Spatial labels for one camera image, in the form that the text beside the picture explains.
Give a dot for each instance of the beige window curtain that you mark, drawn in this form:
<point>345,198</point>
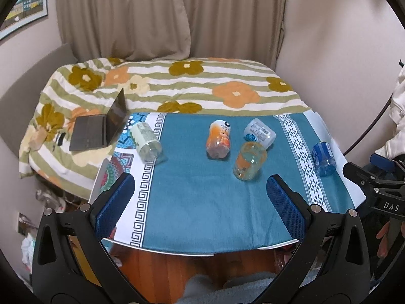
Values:
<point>144,30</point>

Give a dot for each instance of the dark grey open laptop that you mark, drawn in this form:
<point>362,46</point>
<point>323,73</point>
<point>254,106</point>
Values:
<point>98,131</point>

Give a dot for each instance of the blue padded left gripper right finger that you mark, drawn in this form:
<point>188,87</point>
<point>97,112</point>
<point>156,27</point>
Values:
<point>290,206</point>

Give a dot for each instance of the teal patterned table cloth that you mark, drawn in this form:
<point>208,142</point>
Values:
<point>190,204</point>

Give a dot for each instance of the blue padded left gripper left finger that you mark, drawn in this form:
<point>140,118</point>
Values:
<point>110,204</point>

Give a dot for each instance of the white hooded garment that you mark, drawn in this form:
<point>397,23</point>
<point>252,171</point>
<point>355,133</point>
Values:
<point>396,145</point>

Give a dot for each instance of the floral striped bed quilt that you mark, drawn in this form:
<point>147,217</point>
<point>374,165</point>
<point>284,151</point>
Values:
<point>209,86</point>

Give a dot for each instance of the white barcode label plastic cup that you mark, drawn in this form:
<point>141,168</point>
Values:
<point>257,131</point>

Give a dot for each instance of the green label clear plastic cup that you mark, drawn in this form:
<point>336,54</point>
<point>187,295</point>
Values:
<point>147,144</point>

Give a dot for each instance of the framed house picture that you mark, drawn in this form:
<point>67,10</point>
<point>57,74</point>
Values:
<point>23,13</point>

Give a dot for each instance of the yellow orange label plastic cup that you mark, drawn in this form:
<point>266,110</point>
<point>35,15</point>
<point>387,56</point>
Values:
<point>250,159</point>

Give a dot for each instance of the person's right hand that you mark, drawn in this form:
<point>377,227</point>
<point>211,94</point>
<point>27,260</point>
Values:
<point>383,247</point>

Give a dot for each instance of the black phone on quilt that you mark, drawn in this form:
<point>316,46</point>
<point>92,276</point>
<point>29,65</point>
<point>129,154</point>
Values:
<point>60,139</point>

